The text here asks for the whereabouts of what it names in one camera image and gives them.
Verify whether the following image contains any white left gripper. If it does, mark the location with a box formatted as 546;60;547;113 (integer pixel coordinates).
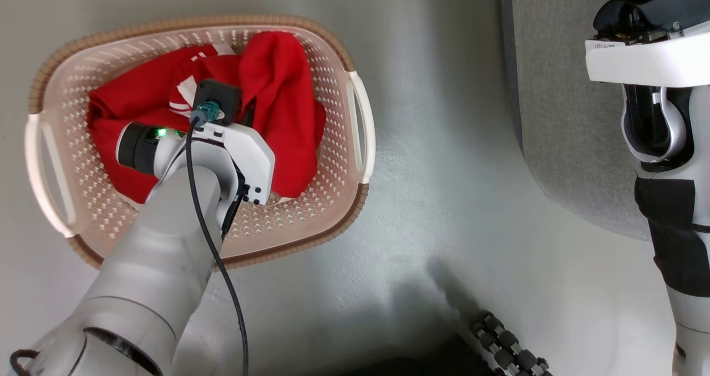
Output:
191;122;276;206

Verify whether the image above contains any teal cable connector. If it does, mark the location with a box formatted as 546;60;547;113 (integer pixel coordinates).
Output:
190;101;222;127

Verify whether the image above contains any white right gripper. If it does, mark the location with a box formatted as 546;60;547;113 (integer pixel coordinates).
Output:
585;22;710;88

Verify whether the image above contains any grey fabric sofa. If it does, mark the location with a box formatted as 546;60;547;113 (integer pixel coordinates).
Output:
498;0;652;242

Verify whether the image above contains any cream laundry basket brown rim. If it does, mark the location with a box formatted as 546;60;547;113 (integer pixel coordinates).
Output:
24;14;376;270

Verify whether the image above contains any red and white clothing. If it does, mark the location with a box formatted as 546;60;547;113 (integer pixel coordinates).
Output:
88;31;327;205

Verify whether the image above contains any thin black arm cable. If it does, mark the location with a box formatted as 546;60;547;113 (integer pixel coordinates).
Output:
186;115;249;376

